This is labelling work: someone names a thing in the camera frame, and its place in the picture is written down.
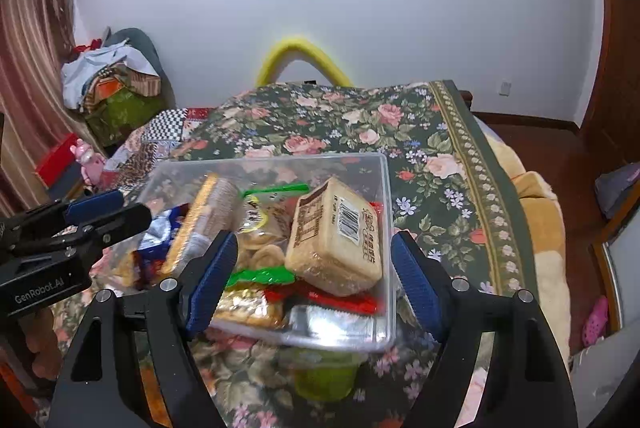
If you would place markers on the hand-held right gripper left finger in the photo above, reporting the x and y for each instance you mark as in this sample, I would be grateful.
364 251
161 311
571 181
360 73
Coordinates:
212 280

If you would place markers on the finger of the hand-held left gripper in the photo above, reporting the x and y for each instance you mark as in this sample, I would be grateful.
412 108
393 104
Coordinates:
125 220
95 205

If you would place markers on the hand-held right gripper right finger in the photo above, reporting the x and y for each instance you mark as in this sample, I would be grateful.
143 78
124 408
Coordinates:
417 283

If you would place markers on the blue white snack wrapper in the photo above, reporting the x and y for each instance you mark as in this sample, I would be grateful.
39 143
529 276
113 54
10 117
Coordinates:
160 233

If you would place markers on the small green snack packet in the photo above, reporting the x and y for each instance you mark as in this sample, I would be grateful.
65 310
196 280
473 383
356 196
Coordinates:
260 278

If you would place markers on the red snack bag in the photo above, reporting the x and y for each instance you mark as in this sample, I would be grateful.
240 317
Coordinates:
350 303

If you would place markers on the purple label cracker packet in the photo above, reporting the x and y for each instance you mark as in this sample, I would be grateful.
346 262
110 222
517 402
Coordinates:
215 208

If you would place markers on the green zip snack bag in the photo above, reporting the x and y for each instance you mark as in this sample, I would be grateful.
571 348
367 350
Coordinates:
265 228

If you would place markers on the brown cake packet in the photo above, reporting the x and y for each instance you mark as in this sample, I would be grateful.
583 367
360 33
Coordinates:
330 253

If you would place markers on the silver foil snack packet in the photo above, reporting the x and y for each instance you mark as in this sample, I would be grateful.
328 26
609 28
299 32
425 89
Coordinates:
330 325

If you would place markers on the clear plastic container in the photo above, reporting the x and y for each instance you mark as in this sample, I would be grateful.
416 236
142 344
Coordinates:
372 178

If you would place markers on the green jelly cup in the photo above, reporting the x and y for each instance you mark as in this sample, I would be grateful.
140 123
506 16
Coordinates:
325 378

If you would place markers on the pink plush toy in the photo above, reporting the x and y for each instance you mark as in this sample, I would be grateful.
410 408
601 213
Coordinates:
90 163

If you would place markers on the red box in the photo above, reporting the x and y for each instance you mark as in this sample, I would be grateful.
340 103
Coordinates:
57 158

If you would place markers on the green patterned bundle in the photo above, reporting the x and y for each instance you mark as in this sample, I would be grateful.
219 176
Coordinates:
120 113

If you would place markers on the patchwork quilt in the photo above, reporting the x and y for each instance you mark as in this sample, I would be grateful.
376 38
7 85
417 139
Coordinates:
165 123

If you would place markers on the beige yellow blanket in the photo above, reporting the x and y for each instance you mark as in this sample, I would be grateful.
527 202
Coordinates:
540 218

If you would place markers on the pile of clothes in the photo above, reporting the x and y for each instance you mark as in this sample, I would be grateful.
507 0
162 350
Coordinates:
100 63

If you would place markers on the red fabric flowers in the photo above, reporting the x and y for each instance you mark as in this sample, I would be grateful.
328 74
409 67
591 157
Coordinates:
87 47

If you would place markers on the striped brown curtain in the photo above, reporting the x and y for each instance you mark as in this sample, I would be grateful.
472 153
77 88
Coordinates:
30 58

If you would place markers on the dark teal cushion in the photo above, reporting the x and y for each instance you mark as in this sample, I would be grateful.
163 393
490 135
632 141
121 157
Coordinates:
142 43

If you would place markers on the dark floral blanket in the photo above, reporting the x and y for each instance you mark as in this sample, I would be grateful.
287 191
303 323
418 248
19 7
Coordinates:
350 123

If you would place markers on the pink slipper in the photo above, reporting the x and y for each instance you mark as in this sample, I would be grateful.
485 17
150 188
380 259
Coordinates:
596 320

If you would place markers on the white door with stickers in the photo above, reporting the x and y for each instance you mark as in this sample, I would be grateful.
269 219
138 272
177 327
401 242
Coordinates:
627 268

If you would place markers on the yellow foam tube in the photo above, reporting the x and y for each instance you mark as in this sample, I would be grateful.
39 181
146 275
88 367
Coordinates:
290 45

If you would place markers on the white wall socket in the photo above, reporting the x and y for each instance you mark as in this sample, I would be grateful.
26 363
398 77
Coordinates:
506 88

